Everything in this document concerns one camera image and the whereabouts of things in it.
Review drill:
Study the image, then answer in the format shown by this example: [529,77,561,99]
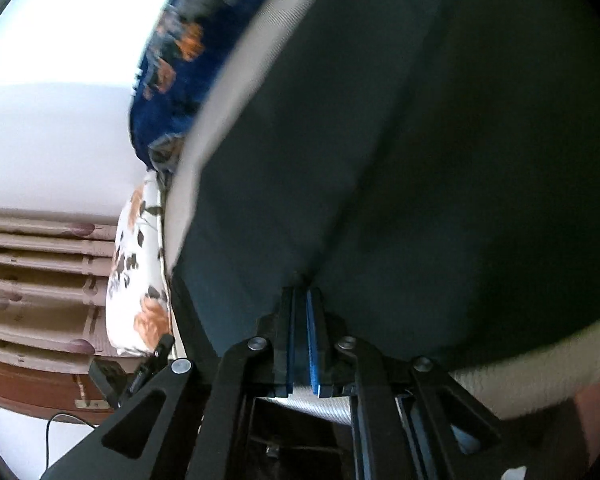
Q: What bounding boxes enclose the blue dog-print blanket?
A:
[129,0,265,188]

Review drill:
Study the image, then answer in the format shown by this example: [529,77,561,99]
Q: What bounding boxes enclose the brown wooden headboard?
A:
[0,209,138,424]

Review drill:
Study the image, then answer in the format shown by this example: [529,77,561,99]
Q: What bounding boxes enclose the grey woven mattress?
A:
[162,0,600,421]

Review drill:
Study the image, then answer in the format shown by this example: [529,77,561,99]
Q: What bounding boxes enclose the white floral pillow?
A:
[105,170,172,356]

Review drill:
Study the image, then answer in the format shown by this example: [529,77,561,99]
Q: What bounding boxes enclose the black cable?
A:
[43,410,100,470]

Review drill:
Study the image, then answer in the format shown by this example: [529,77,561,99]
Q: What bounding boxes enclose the black pants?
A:
[168,0,600,376]

